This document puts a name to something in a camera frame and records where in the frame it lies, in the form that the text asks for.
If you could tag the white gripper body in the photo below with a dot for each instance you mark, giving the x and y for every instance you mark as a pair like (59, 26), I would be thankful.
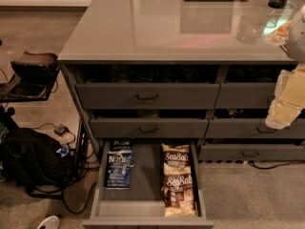
(297, 37)

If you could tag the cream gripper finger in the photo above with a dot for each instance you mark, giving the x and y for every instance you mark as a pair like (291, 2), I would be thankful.
(281, 116)
(290, 86)

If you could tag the blue chip bag front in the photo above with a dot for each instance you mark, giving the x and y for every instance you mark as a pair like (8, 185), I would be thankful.
(118, 170)

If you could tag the blue chip bag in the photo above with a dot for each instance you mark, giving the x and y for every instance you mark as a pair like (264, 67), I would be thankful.
(121, 144)
(118, 170)

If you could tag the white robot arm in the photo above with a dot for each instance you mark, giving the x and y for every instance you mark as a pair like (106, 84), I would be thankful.
(295, 44)

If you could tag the top right drawer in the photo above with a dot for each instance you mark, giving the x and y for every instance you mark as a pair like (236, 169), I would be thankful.
(245, 95)

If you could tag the middle right drawer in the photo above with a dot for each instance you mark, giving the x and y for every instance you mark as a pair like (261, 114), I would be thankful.
(252, 128)

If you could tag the bottom right drawer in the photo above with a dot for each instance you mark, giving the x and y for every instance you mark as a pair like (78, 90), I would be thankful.
(254, 152)

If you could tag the brown sea salt bag rear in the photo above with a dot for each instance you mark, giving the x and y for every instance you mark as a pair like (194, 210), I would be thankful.
(176, 160)

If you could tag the brown sea salt bag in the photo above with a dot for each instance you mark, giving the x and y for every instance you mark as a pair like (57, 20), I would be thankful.
(178, 196)
(176, 160)

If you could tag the brown sea salt bag front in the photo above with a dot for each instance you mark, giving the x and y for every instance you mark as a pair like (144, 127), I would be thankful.
(178, 196)

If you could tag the grey drawer cabinet counter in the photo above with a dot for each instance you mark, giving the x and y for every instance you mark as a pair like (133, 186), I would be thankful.
(176, 41)

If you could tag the open bottom left drawer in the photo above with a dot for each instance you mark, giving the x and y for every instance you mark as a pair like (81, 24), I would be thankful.
(141, 206)

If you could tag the blue chip bag rear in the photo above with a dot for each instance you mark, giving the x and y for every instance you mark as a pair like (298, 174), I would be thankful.
(121, 144)

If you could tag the middle left drawer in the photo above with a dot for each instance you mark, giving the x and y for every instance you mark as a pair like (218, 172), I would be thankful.
(149, 127)

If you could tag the top left drawer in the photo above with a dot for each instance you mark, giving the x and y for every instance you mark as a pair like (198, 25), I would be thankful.
(147, 95)

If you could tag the black power adapter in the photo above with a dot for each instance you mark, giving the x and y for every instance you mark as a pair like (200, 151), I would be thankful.
(60, 129)

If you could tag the black office chair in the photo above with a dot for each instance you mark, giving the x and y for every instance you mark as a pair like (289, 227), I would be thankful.
(34, 77)

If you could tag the white shoe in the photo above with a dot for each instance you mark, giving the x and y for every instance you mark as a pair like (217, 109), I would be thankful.
(51, 222)

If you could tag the black backpack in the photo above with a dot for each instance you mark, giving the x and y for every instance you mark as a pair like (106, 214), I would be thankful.
(35, 159)

